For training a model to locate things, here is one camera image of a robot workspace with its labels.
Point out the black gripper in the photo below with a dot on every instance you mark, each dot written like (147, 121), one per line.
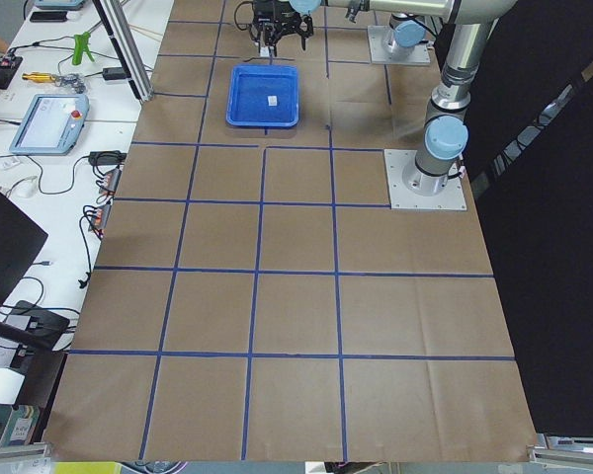
(268, 23)

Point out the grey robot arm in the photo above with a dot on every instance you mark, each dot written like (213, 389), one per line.
(309, 7)
(445, 135)

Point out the blue plastic tray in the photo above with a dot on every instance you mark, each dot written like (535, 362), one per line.
(252, 84)

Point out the black power adapter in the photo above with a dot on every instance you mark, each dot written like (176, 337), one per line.
(113, 74)

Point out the teach pendant tablet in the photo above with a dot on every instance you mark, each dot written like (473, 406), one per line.
(51, 125)

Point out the yellow tool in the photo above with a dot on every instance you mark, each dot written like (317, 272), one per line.
(38, 77)

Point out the black monitor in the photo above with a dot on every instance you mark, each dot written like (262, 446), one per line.
(21, 240)

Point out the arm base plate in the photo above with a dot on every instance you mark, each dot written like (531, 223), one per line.
(410, 189)
(398, 47)

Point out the aluminium frame post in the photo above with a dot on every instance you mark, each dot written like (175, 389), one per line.
(117, 28)

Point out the green handled reach grabber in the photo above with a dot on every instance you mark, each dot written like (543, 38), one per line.
(81, 48)

